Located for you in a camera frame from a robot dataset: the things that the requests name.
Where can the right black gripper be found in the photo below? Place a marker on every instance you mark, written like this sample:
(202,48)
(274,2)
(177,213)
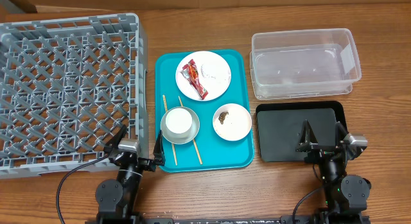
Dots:
(308,141)

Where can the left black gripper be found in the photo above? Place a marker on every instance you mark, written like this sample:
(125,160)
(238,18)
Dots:
(139,160)

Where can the wooden chopstick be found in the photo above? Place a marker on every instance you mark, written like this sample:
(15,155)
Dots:
(194,141)
(172,145)

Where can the grey shallow bowl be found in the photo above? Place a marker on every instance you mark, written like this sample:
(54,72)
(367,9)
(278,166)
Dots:
(181,140)

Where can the white cup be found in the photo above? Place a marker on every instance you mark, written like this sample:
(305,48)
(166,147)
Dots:
(179,121)

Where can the small white bowl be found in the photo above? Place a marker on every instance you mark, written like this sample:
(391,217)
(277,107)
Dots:
(237,124)

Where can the brown food scrap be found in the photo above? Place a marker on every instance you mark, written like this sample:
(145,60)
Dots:
(222,116)

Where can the red snack wrapper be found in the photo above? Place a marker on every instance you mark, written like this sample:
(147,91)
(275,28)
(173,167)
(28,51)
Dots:
(190,72)

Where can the large white round plate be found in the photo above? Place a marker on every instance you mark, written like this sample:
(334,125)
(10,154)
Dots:
(214,89)

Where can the white tissue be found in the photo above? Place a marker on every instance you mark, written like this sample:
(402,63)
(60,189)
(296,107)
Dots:
(216,72)

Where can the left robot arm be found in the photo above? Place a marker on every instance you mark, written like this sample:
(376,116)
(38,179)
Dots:
(116,197)

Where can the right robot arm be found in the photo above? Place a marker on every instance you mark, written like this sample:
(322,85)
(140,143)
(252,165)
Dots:
(346,195)

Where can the black waste tray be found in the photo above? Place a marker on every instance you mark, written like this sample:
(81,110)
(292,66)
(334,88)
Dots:
(280,124)

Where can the clear plastic waste bin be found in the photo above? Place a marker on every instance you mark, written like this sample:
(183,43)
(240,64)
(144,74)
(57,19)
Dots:
(303,63)

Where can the grey plastic dish rack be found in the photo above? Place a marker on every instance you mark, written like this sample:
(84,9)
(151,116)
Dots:
(67,87)

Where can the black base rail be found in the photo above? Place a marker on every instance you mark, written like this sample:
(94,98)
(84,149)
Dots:
(281,220)

